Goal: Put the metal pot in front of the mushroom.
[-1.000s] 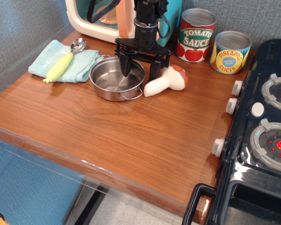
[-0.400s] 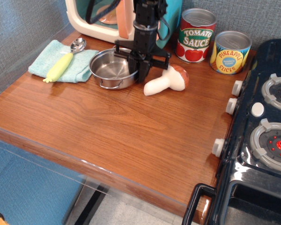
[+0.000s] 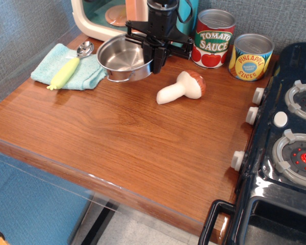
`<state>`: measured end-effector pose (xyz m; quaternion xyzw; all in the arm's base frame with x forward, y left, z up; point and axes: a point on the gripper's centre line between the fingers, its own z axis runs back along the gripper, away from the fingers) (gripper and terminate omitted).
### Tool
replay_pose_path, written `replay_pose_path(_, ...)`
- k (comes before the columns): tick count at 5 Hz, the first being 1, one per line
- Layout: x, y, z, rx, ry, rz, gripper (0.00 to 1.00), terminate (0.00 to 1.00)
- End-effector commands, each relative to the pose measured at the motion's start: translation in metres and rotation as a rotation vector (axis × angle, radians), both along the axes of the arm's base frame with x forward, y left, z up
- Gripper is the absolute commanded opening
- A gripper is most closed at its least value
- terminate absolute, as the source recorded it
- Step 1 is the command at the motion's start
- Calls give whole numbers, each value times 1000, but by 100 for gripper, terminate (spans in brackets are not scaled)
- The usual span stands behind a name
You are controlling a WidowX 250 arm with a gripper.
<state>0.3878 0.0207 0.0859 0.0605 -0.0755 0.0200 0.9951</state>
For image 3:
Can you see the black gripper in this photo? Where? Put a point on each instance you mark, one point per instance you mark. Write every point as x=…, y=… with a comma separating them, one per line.
x=159, y=36

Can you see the shiny metal pot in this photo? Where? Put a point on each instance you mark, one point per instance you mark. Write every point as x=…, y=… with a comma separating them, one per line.
x=123, y=60

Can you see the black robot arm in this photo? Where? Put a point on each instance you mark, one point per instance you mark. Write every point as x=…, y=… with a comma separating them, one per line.
x=159, y=37

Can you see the plush white brown mushroom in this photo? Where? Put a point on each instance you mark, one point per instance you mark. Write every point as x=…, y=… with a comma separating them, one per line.
x=188, y=83

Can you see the teal toy microwave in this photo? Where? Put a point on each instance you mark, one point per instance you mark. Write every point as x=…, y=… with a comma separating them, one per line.
x=103, y=20

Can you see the tomato sauce can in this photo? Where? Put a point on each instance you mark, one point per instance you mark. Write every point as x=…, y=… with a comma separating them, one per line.
x=214, y=31

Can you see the pineapple slices can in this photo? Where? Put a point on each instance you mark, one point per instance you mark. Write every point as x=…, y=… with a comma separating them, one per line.
x=250, y=56

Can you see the teal folded cloth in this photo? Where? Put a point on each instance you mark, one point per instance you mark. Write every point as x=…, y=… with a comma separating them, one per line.
x=86, y=76

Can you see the clear acrylic table guard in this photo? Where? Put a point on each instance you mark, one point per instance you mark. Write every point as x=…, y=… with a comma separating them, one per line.
x=150, y=194

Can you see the dark blue toy stove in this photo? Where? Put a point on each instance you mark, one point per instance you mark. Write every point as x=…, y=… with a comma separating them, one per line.
x=270, y=206

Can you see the spoon with yellow handle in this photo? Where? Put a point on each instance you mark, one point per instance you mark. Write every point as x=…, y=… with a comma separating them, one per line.
x=66, y=72

